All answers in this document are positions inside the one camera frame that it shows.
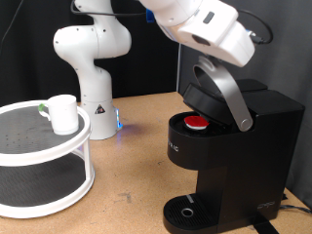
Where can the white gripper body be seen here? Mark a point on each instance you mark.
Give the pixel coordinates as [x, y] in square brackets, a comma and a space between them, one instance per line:
[224, 45]

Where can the black brew head lid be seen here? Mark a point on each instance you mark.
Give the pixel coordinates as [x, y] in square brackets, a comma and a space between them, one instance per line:
[204, 100]

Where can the red-lidded white coffee pod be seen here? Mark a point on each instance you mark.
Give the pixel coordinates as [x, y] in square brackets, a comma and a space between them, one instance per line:
[195, 121]

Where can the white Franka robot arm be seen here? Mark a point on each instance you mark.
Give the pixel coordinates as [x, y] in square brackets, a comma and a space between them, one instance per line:
[94, 84]

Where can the black Keurig coffee machine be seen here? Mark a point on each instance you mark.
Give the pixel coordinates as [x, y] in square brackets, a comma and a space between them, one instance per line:
[253, 162]

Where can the black backdrop curtain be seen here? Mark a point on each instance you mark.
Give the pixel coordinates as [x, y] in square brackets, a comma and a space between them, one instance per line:
[152, 58]

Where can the grey partition panel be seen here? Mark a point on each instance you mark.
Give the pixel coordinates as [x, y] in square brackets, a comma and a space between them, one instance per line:
[292, 71]

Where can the grey tape strip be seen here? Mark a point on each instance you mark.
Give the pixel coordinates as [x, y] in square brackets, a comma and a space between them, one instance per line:
[190, 199]

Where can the black slotted drip tray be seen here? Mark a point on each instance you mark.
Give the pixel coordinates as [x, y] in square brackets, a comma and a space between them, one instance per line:
[175, 211]

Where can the white mug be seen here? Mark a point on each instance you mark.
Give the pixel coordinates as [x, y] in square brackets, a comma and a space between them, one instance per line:
[65, 113]

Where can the green tape piece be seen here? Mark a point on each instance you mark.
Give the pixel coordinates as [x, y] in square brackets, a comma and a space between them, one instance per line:
[41, 107]

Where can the white two-tier turntable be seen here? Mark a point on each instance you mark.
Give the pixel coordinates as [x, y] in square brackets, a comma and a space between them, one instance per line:
[42, 156]

